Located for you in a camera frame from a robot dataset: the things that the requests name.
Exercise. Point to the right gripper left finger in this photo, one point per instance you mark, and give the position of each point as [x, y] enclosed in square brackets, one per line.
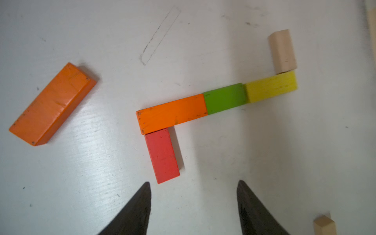
[134, 217]

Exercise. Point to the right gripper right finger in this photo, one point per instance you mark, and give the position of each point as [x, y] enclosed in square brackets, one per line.
[255, 219]

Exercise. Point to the dark green block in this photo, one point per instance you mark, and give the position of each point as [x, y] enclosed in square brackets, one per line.
[225, 98]

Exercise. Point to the yellow long block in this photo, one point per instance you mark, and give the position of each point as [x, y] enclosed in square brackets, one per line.
[271, 87]

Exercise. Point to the wood long block vertical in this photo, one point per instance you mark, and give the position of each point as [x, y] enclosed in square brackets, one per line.
[371, 16]

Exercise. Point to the wood long block lower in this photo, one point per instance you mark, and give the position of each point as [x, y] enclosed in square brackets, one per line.
[324, 226]

